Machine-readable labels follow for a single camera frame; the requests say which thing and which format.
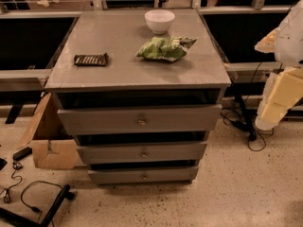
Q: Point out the grey drawer cabinet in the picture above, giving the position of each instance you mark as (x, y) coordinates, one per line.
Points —
(128, 81)

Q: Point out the grey bottom drawer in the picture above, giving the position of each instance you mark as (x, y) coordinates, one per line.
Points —
(143, 175)

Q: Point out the white shoes of person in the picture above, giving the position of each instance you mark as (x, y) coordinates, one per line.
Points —
(46, 3)

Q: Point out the brown cardboard box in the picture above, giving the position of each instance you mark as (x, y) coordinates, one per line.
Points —
(52, 148)

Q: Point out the white ceramic bowl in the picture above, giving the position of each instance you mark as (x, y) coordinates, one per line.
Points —
(159, 20)

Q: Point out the black power adapter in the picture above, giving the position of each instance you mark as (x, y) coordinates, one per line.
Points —
(21, 154)

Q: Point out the grey top drawer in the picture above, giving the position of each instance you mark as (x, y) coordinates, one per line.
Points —
(140, 119)

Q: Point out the green chip bag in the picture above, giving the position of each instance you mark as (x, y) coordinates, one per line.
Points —
(168, 48)

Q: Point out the dark snack bar packet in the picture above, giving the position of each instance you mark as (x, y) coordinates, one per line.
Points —
(91, 60)

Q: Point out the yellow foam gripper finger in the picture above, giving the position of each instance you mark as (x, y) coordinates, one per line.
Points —
(281, 92)

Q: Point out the grey drawer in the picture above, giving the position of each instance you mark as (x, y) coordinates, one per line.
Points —
(143, 175)
(140, 119)
(139, 153)

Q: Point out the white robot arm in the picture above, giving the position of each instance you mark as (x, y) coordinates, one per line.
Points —
(286, 41)

